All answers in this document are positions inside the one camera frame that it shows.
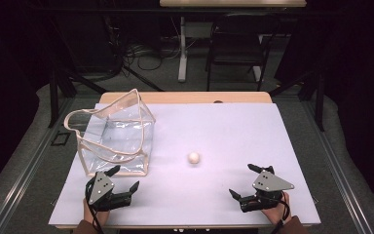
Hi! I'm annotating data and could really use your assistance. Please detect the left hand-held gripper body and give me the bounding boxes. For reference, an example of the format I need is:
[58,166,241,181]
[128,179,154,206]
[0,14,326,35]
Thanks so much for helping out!
[85,171,132,213]

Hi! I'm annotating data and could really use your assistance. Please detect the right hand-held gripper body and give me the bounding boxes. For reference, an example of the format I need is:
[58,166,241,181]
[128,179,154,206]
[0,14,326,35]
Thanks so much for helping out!
[240,170,295,214]

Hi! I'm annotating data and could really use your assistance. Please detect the clear bag with beige trim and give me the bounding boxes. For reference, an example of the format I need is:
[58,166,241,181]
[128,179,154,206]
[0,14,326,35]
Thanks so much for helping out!
[63,88,157,177]

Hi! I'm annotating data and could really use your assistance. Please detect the white ball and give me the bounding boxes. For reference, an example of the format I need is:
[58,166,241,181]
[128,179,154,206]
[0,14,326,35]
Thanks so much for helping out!
[188,151,201,165]

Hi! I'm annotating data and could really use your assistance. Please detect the person's left hand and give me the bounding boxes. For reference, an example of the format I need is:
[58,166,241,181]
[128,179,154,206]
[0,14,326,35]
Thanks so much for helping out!
[83,198,111,227]

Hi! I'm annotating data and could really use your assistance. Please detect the person's right hand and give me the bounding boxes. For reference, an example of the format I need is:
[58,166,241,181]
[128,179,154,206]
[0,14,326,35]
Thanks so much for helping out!
[261,192,291,225]

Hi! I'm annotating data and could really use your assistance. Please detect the white table mat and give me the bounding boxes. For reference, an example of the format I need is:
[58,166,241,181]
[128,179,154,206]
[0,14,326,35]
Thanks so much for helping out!
[48,102,321,227]

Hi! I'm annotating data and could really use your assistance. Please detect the wooden table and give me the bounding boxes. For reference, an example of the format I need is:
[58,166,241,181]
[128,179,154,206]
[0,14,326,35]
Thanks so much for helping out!
[48,91,321,230]

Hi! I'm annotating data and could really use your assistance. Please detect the black folding chair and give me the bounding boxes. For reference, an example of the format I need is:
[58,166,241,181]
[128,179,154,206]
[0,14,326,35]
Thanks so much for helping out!
[205,13,281,92]

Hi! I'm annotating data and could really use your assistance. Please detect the dark curtain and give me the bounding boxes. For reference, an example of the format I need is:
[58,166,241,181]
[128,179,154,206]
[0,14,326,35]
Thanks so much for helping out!
[305,0,374,209]
[0,0,52,199]

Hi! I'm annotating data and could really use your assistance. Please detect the beige desk with white legs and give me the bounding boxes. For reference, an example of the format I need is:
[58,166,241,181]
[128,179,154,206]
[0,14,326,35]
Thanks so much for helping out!
[159,0,307,83]

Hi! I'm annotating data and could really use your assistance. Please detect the left hand-held gripper black cable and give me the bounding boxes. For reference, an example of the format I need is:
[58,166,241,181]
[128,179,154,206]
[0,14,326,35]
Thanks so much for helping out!
[85,181,105,234]

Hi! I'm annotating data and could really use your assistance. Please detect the hand-held gripper black cable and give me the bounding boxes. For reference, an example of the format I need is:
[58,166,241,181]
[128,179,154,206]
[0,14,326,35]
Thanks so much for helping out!
[271,190,290,234]
[85,181,105,234]

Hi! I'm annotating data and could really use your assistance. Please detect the right hand-held gripper black cable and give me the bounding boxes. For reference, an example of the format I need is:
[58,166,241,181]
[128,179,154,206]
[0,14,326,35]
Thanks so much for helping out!
[271,190,290,234]

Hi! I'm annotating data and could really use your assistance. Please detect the bundle of floor cables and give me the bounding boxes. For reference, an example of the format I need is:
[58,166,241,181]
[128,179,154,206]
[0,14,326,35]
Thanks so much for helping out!
[108,16,183,73]

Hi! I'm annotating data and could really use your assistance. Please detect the black horizontal frame bar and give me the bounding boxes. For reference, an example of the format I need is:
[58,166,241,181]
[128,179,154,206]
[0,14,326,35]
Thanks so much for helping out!
[28,7,310,16]

